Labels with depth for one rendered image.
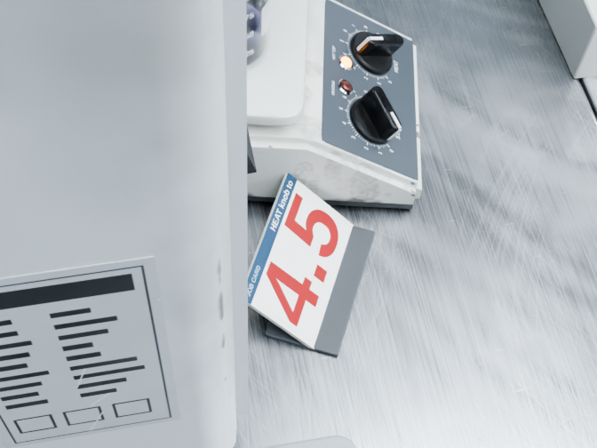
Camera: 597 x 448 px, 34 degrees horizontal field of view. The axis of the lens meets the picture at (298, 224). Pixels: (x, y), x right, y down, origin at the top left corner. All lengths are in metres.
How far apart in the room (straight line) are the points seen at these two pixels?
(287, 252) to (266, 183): 0.05
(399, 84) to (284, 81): 0.10
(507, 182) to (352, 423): 0.20
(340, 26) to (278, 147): 0.11
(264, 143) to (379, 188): 0.08
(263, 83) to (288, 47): 0.03
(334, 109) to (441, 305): 0.14
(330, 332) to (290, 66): 0.16
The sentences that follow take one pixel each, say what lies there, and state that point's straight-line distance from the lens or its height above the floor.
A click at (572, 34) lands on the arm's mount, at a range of 0.72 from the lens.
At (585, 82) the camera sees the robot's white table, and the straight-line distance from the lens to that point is 0.73.
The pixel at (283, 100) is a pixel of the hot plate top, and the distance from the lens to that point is 0.56.
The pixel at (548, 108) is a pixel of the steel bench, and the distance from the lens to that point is 0.71.
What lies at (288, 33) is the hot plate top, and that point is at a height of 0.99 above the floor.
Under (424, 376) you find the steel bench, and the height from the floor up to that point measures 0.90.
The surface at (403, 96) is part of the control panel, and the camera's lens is 0.64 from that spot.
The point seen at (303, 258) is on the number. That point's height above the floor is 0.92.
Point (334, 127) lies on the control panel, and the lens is 0.59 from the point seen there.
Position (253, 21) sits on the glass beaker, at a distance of 0.55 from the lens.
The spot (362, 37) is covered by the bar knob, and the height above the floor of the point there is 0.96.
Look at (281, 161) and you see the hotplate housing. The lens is 0.58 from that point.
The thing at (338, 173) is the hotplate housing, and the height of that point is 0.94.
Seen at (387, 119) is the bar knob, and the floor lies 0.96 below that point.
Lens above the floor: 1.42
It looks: 58 degrees down
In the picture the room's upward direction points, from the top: 4 degrees clockwise
